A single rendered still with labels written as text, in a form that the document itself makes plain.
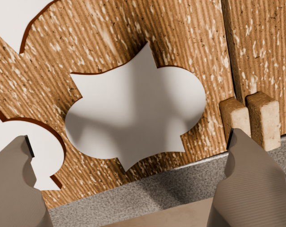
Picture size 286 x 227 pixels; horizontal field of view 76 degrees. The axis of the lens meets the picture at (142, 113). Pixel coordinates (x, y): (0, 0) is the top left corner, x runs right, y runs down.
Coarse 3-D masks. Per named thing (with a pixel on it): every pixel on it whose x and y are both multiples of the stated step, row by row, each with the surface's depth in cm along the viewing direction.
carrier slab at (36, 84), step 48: (96, 0) 14; (144, 0) 14; (192, 0) 15; (0, 48) 15; (48, 48) 16; (96, 48) 16; (192, 48) 16; (0, 96) 17; (48, 96) 17; (192, 144) 21; (48, 192) 23; (96, 192) 24
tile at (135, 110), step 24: (144, 48) 15; (72, 72) 16; (120, 72) 16; (144, 72) 16; (168, 72) 16; (96, 96) 17; (120, 96) 17; (144, 96) 17; (168, 96) 17; (192, 96) 18; (72, 120) 18; (96, 120) 18; (120, 120) 18; (144, 120) 18; (168, 120) 19; (192, 120) 19; (72, 144) 19; (96, 144) 19; (120, 144) 20; (144, 144) 20; (168, 144) 20
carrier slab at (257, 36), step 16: (224, 0) 15; (240, 0) 15; (256, 0) 15; (272, 0) 15; (224, 16) 16; (240, 16) 16; (256, 16) 16; (272, 16) 16; (240, 32) 16; (256, 32) 16; (272, 32) 16; (240, 48) 17; (256, 48) 17; (272, 48) 17; (240, 64) 17; (256, 64) 18; (272, 64) 18; (240, 80) 18; (256, 80) 18; (272, 80) 18; (240, 96) 20; (272, 96) 19
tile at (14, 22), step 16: (0, 0) 13; (16, 0) 13; (32, 0) 13; (48, 0) 13; (0, 16) 14; (16, 16) 14; (32, 16) 14; (0, 32) 14; (16, 32) 14; (16, 48) 15
